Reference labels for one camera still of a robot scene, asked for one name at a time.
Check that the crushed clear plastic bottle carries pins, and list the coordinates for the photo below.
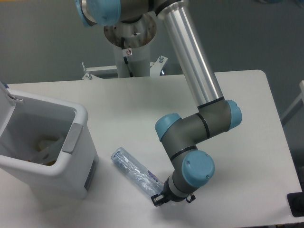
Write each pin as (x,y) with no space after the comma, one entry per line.
(136,172)

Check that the yellow trash in bin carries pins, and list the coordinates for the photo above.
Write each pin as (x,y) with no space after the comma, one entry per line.
(51,163)

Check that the white frame at right edge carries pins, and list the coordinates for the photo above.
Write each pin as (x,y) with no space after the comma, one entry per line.
(294,107)

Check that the white metal base frame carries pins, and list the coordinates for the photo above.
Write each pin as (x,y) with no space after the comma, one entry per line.
(156,69)

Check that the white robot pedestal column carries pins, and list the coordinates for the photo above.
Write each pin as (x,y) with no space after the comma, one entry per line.
(131,43)

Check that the black clamp at table edge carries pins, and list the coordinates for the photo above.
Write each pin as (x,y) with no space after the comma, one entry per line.
(296,203)

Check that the white open trash can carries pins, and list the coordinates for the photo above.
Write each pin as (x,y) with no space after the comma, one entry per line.
(25,120)

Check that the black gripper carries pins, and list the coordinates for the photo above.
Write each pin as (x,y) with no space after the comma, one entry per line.
(167,195)

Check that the white plastic wrapper pouch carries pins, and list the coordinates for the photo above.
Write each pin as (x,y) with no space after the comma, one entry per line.
(49,151)

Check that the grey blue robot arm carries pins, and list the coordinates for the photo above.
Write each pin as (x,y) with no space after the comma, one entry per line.
(179,136)

